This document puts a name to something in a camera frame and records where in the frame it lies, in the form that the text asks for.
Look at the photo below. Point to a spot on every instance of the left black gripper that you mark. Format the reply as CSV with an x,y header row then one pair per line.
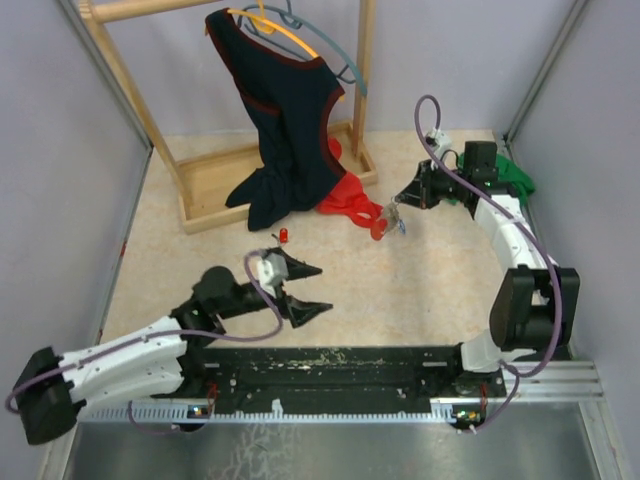
x,y
299,311

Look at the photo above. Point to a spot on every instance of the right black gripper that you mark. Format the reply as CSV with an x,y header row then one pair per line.
x,y
418,193

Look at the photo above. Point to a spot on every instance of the metal key holder red handle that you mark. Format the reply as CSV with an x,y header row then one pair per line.
x,y
387,222

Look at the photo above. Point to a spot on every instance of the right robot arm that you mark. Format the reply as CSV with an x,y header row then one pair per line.
x,y
535,306

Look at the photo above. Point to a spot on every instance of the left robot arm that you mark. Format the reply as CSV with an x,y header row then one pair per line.
x,y
164,359

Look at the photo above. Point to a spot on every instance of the key with red tag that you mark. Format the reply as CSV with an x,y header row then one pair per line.
x,y
282,236

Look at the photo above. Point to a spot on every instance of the red cloth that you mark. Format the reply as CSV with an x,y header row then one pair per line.
x,y
345,193

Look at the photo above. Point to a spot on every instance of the green cloth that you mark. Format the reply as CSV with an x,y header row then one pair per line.
x,y
494,175

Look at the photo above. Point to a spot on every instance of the wooden clothes rack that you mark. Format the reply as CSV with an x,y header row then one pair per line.
x,y
205,181

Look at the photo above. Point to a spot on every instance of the dark navy shirt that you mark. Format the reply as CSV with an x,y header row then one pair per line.
x,y
289,102

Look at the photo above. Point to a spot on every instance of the teal hanger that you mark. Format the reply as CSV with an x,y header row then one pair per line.
x,y
325,45

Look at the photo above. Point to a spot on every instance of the yellow hanger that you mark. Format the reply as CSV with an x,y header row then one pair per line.
x,y
262,74

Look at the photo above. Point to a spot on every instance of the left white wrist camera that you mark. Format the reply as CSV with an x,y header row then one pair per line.
x,y
272,270

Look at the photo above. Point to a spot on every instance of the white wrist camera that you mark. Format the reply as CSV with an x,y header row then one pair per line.
x,y
438,140
272,270

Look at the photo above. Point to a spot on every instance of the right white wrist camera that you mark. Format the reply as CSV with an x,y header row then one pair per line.
x,y
438,140

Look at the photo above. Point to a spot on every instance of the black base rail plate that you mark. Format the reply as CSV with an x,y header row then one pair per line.
x,y
333,380

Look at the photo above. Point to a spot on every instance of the white toothed cable duct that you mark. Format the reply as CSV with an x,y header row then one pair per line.
x,y
187,413

